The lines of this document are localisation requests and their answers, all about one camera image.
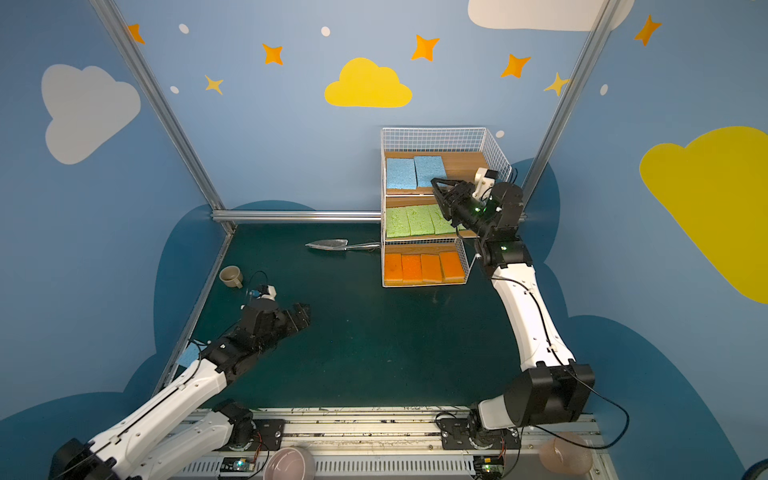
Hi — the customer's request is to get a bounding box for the blue sponge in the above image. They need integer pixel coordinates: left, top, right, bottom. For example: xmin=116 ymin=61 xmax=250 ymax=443
xmin=176 ymin=342 xmax=202 ymax=369
xmin=414 ymin=156 xmax=448 ymax=188
xmin=386 ymin=158 xmax=418 ymax=190

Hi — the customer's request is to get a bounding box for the green sponge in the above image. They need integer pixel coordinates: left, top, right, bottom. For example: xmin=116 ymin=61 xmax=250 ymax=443
xmin=405 ymin=205 xmax=435 ymax=236
xmin=426 ymin=204 xmax=456 ymax=235
xmin=385 ymin=207 xmax=411 ymax=239

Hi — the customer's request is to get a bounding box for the white wire wooden shelf rack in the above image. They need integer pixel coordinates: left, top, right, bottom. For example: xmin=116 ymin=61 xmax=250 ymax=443
xmin=380 ymin=127 xmax=513 ymax=288

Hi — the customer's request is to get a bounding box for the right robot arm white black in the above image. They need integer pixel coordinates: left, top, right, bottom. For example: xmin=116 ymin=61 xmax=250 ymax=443
xmin=431 ymin=175 xmax=596 ymax=433

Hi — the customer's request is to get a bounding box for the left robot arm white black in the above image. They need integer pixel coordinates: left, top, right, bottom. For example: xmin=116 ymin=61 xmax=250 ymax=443
xmin=48 ymin=295 xmax=311 ymax=479

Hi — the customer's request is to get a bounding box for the beige ceramic mug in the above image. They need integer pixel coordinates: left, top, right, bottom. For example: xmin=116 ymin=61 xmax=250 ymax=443
xmin=218 ymin=265 xmax=243 ymax=289

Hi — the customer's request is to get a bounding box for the silver metal scoop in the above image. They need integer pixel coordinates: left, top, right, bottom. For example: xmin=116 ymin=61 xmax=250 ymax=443
xmin=305 ymin=239 xmax=381 ymax=252

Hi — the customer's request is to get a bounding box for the pink bowl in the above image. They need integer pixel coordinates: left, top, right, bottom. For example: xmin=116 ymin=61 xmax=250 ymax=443
xmin=263 ymin=447 xmax=316 ymax=480

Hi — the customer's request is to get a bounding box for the left green circuit board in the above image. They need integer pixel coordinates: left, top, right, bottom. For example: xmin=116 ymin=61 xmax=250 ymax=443
xmin=217 ymin=457 xmax=256 ymax=479

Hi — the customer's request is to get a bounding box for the green circuit board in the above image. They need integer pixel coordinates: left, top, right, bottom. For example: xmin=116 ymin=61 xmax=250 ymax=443
xmin=217 ymin=457 xmax=256 ymax=479
xmin=472 ymin=456 xmax=506 ymax=480

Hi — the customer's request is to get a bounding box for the right green circuit board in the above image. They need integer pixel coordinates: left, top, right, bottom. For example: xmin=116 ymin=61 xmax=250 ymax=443
xmin=472 ymin=456 xmax=506 ymax=480

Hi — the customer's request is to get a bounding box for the pink plastic cup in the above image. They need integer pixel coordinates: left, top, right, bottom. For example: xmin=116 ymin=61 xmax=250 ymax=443
xmin=538 ymin=432 xmax=593 ymax=476

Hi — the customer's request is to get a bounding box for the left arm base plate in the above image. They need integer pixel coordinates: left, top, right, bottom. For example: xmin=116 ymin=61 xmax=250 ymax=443
xmin=224 ymin=419 xmax=286 ymax=451

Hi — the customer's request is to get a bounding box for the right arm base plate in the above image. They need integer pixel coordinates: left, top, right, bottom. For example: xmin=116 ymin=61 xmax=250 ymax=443
xmin=434 ymin=415 xmax=521 ymax=451

